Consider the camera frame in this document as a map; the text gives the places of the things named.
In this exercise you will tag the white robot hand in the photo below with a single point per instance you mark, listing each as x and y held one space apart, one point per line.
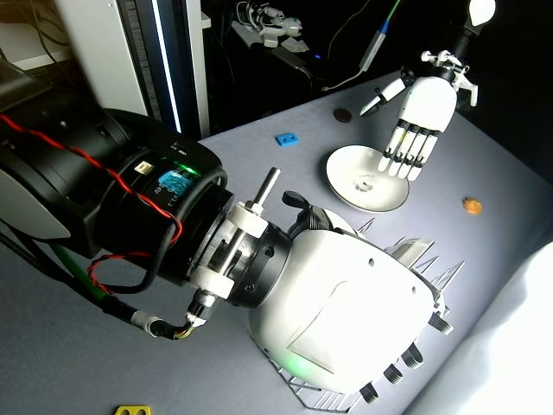
345 302
430 104

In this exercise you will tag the brown round disc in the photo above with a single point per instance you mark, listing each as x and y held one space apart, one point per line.
342 115

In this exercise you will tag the orange toy pastry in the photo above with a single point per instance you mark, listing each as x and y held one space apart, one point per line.
472 206

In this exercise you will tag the black power adapter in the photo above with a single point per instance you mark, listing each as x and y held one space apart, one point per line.
289 58

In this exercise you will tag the small blue brick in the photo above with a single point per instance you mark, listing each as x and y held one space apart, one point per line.
286 138

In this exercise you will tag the white cloth backdrop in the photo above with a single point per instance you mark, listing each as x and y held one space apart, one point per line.
510 337

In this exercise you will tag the white plastic device pile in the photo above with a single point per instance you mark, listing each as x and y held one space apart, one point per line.
276 30

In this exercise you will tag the yellow block with holes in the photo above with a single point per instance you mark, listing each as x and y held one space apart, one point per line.
131 410

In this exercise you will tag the grey table cloth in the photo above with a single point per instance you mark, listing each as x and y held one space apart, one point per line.
86 380

